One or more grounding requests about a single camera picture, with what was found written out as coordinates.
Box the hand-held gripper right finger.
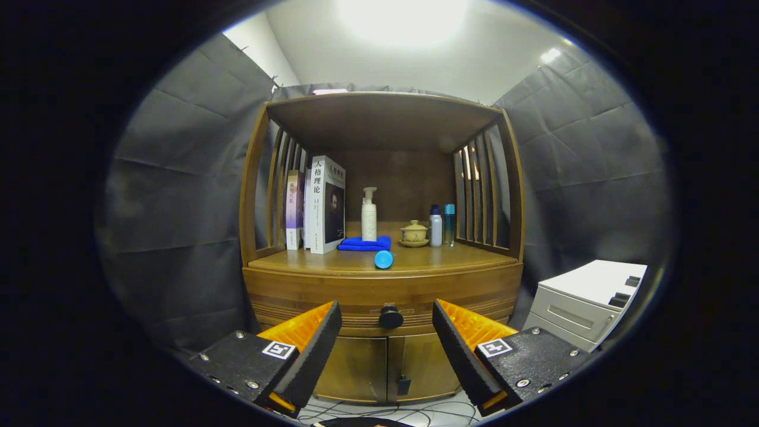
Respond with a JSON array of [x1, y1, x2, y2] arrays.
[[432, 298, 594, 419]]

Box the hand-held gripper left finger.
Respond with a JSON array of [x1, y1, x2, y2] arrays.
[[189, 300, 343, 419]]

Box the brown wooden drawer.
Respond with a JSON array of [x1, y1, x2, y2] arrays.
[[243, 263, 524, 337]]

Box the wooden cabinet door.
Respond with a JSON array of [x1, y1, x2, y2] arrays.
[[387, 333, 463, 401], [313, 336, 389, 404]]

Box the wooden countertop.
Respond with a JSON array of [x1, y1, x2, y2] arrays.
[[248, 222, 518, 276]]

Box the white drawer unit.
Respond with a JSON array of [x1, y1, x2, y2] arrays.
[[522, 260, 648, 352]]

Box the brown wooden cabinet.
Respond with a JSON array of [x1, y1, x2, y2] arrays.
[[239, 91, 526, 405]]

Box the blue folded cloth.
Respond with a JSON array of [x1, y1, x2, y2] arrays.
[[337, 235, 392, 252]]

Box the yellow lidded teacup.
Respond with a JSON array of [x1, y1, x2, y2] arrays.
[[398, 220, 430, 248]]

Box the white pump bottle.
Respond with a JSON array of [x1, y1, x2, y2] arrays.
[[361, 187, 378, 242]]

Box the large white portrait book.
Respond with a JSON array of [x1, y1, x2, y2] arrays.
[[308, 155, 347, 254]]

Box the purple spine book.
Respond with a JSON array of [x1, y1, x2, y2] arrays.
[[285, 170, 306, 250]]

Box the black floor cables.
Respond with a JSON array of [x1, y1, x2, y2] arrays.
[[296, 397, 481, 427]]

